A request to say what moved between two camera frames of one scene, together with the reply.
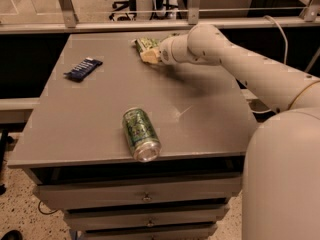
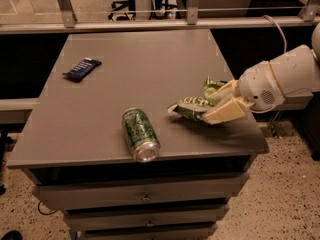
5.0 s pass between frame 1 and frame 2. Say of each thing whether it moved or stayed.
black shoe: stayed
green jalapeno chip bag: moved
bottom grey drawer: stayed
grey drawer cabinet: stayed
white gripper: moved
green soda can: stayed
